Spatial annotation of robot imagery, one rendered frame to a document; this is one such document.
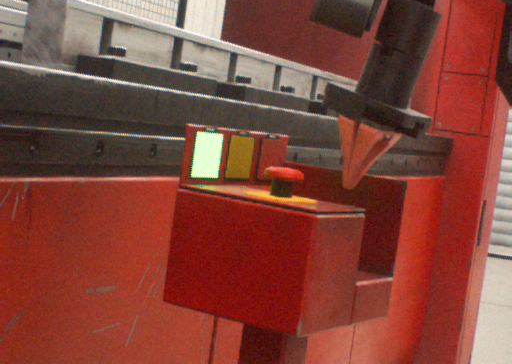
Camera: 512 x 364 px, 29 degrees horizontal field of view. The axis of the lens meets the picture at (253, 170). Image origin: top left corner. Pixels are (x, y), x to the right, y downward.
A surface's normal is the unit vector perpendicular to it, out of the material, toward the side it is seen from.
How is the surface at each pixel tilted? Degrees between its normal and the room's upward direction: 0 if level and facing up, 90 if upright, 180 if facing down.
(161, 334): 90
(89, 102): 90
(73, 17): 90
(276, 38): 90
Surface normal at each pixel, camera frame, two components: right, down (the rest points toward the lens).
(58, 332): 0.91, 0.15
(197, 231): -0.52, -0.03
